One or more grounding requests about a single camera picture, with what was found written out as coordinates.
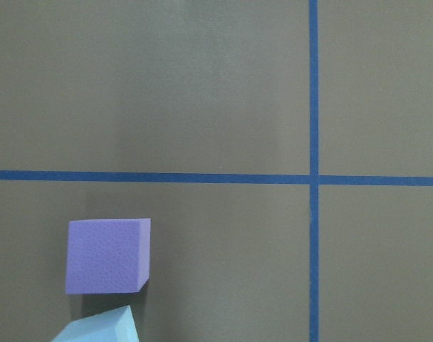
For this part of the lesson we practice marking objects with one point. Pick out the purple foam block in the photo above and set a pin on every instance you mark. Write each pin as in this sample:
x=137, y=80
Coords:
x=108, y=256

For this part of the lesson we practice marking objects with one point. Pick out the light blue foam block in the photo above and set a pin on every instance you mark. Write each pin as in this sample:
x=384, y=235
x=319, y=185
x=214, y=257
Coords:
x=114, y=325

